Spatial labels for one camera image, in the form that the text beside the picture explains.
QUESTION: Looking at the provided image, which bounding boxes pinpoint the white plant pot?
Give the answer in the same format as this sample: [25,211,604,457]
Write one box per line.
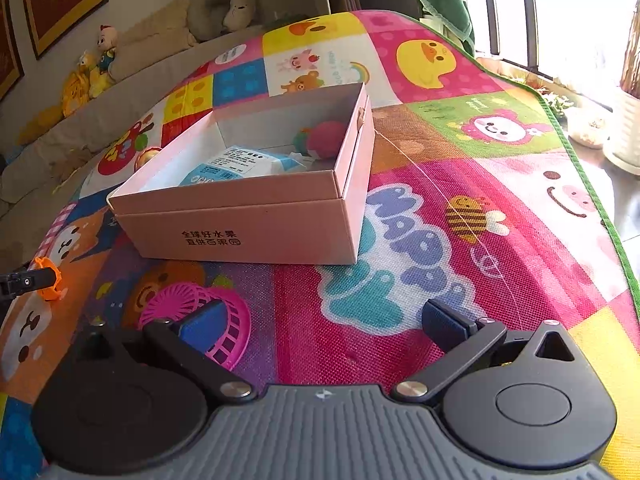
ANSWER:
[602,87,640,176]

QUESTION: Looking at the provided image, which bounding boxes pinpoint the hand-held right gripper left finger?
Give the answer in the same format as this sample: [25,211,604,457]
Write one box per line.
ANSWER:
[82,300,256,406]

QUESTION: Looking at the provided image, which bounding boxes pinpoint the pink cardboard box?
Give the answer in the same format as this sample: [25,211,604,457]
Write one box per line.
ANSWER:
[107,81,376,266]

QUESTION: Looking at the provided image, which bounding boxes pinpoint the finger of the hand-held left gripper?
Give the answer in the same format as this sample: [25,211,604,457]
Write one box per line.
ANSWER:
[0,267,57,297]

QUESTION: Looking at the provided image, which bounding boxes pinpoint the grey plush neck pillow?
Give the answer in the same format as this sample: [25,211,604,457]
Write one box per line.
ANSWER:
[187,0,263,43]

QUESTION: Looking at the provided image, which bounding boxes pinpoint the orange plastic ring toy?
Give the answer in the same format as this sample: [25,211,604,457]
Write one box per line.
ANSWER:
[31,256,68,303]

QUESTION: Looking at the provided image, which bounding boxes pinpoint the white thread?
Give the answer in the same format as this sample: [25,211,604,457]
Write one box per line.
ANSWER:
[372,127,525,332]

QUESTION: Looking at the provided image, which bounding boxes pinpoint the doll with red hat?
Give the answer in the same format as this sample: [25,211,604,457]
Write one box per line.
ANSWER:
[89,24,121,98]

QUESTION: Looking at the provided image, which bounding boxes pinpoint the beige sofa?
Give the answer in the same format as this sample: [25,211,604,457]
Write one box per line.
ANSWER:
[0,0,331,266]

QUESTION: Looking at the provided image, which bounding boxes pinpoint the green printed blanket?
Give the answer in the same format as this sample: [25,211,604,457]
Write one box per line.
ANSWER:
[405,0,476,56]

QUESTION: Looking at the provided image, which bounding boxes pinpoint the pink green toy ball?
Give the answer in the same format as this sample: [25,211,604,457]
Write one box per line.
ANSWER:
[292,120,348,163]

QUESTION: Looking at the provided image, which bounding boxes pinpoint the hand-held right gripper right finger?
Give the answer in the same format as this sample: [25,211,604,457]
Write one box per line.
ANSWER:
[392,299,583,406]

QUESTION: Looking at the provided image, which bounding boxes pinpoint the yellow plush toy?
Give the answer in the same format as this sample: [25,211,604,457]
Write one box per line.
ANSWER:
[60,52,98,118]

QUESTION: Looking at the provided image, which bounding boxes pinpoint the dark window frame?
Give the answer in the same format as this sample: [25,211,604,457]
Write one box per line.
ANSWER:
[480,0,531,56]

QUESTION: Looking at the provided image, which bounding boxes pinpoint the beige cushion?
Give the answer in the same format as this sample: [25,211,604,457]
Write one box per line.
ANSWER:
[110,0,201,81]

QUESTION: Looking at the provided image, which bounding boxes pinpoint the blue tissue packet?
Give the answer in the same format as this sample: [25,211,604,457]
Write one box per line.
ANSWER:
[179,146,316,187]

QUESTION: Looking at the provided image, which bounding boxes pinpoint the colourful cartoon play mat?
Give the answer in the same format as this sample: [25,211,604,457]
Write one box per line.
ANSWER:
[0,10,640,480]

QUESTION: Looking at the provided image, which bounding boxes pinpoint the red gold framed picture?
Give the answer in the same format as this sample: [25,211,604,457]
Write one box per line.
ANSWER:
[20,0,108,61]
[0,0,25,101]

